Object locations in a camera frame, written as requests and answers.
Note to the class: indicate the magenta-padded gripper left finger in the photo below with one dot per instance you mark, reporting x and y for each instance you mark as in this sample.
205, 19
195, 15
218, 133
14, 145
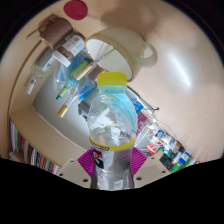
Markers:
85, 163

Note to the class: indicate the blue plastic bag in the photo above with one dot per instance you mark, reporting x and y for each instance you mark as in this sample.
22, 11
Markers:
78, 62

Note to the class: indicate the grey shaker bottle green lid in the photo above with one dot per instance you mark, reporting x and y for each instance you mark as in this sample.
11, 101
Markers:
83, 110

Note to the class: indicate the white and blue box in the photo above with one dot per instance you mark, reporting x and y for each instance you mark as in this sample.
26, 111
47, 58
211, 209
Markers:
136, 104

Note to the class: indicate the brown cup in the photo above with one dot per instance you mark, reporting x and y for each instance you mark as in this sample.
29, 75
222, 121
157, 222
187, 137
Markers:
57, 31

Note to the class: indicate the red and white canister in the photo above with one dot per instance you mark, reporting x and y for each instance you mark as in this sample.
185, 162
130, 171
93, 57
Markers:
154, 146

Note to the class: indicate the wooden shelf unit with books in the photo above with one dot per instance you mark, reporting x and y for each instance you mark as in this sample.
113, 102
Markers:
36, 140

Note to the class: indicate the brown spread jar white lid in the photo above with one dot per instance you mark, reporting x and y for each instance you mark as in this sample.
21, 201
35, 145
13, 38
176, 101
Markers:
70, 48

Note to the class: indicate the green glass bottle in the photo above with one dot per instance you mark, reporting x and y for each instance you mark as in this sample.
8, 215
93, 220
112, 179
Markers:
63, 91

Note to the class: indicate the magenta carton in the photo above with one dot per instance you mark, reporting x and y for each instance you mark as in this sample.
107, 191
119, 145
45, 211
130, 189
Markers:
143, 120

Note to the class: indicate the green plastic container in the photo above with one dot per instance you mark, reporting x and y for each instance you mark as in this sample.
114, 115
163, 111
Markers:
177, 165

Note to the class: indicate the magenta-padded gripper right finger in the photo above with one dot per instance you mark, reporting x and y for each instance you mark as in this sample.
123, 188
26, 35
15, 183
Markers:
140, 161

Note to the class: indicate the cream ceramic mug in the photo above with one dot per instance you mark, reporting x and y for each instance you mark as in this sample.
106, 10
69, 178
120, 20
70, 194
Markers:
123, 46

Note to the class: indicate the clear plastic bottle yellow cap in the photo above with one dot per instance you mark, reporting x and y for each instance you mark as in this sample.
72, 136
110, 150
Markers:
111, 133

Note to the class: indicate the flat round red coaster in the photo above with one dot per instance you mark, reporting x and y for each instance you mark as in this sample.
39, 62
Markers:
75, 9

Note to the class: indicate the clear bottle gold cap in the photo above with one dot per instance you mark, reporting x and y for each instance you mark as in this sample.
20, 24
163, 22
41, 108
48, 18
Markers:
63, 110

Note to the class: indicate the spoon in mug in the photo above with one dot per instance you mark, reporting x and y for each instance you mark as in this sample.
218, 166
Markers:
100, 60

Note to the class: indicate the tall clear glass bottle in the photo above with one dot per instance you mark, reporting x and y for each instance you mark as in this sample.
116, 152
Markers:
41, 66

